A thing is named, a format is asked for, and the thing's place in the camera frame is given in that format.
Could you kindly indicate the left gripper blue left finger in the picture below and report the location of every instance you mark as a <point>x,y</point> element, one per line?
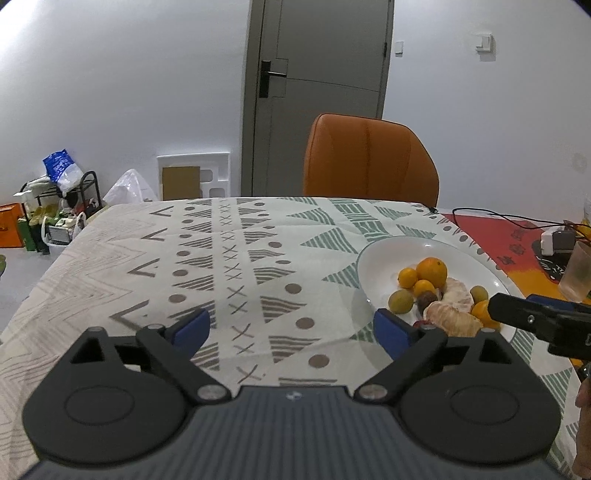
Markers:
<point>189,333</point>

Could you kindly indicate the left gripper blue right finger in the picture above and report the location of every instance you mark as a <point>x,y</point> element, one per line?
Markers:
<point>393,334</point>

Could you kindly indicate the green kiwi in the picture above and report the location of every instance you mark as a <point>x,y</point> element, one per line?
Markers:
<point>401,302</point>
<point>479,294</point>

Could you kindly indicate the red jujube front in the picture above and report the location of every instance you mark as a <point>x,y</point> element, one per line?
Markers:
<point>425,299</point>

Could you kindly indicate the small tangerine front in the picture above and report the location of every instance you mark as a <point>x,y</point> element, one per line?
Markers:
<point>424,286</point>

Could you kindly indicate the small tangerine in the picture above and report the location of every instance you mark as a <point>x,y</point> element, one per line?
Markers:
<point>424,286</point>
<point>407,278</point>

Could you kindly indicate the peeled pomelo piece front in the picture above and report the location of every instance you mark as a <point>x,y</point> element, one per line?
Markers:
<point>457,295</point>

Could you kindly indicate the large orange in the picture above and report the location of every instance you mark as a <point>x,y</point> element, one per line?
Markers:
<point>433,270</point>
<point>480,311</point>

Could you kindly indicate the person right hand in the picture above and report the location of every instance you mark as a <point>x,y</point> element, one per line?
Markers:
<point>582,461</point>

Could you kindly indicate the frosted drinking glass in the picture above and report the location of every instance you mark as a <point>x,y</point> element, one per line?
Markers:
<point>575,283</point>

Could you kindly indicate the white deep plate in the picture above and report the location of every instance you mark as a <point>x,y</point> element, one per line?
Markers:
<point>379,264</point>

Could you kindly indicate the white power adapter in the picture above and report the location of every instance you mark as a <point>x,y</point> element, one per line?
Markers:
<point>557,240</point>

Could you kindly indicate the red orange printed mat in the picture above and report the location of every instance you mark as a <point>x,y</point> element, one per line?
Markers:
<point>510,246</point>

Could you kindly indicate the patterned white tablecloth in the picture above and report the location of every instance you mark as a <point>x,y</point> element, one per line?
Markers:
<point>276,275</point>

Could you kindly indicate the brown cardboard piece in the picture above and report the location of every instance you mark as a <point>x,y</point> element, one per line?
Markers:
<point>180,183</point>

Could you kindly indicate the white plastic bag by table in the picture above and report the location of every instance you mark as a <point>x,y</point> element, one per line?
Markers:
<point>130,188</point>

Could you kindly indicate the white plastic bag on floor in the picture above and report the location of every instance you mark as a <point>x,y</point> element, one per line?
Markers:
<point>58,233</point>

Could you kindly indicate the black metal rack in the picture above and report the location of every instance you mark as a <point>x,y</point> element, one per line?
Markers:
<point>41,197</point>

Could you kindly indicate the orange leather chair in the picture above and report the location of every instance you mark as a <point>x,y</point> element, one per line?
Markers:
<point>363,158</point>

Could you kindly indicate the orange paper bag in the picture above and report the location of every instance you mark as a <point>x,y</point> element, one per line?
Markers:
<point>9,234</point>

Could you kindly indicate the blue white plastic bag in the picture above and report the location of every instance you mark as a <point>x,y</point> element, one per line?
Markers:
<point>63,171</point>

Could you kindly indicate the grey door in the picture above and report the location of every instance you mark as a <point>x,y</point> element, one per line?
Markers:
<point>336,55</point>

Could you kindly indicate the black door handle lock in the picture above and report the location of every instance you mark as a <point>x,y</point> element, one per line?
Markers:
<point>265,74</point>

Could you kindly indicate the small white wall switch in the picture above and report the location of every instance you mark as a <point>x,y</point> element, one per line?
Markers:
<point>398,48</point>

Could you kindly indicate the white light switch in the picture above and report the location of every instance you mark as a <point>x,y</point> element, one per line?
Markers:
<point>485,43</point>

